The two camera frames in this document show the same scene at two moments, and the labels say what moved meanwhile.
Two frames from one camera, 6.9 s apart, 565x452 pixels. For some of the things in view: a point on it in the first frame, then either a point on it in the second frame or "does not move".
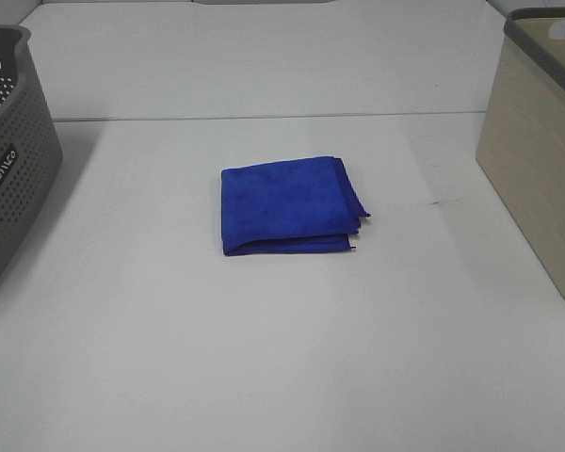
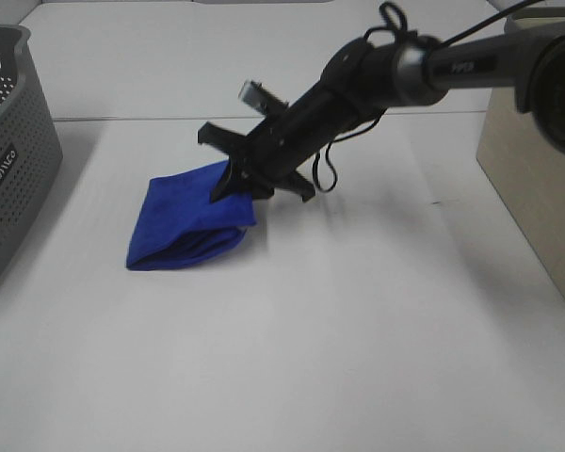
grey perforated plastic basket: x=22 y=153 does not move
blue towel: x=307 y=205 to x=178 y=223
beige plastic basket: x=531 y=144 does not move
